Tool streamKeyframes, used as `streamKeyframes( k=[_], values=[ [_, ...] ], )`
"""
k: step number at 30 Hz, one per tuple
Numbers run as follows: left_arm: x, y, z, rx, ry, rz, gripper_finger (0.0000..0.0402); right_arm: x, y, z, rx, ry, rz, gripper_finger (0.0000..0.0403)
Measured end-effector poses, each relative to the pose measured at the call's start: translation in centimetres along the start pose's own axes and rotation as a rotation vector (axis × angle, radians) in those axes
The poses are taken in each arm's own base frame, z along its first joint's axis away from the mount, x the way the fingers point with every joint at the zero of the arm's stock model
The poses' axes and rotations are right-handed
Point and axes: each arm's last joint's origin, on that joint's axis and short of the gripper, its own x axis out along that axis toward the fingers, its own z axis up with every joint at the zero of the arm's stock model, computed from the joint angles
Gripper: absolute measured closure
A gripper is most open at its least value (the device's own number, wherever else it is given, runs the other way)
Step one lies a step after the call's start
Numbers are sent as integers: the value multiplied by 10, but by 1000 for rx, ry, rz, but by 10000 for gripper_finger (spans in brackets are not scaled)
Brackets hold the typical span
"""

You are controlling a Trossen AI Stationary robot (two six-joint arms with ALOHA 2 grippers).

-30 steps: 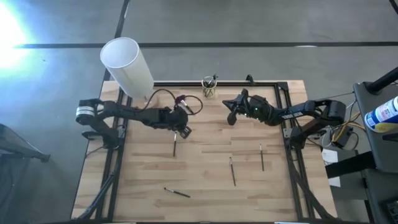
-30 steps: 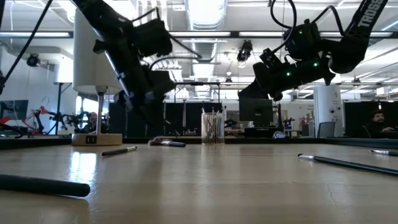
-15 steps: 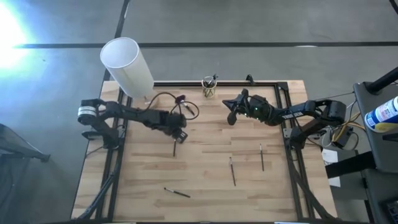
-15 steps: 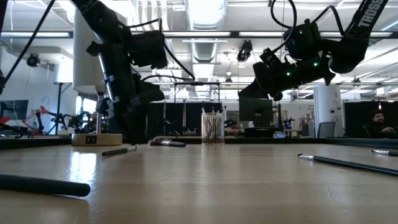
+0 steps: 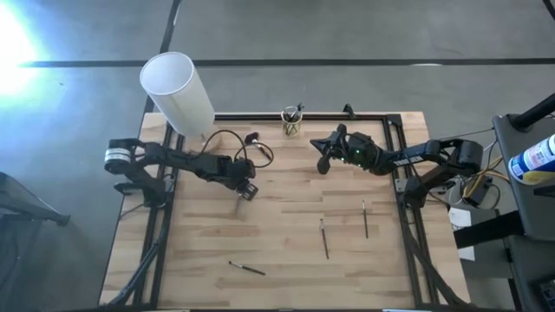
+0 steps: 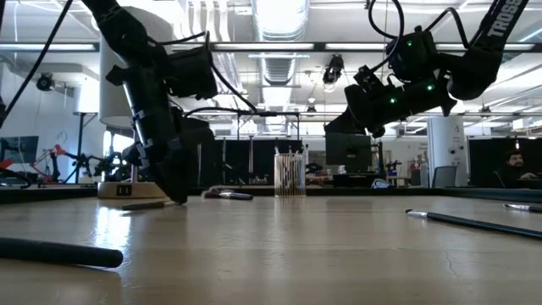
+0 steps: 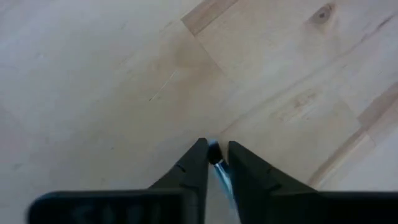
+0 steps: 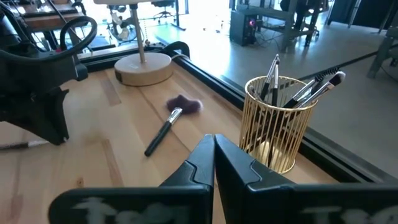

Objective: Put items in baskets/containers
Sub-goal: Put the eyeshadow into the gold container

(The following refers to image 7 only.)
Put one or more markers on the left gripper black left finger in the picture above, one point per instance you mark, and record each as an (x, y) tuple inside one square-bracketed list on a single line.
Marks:
[(186, 186)]

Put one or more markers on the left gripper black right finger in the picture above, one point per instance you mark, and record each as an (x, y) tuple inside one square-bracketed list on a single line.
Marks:
[(264, 193)]

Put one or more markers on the black silver-ferrule makeup brush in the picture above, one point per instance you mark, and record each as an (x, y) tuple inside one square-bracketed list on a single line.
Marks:
[(214, 154)]

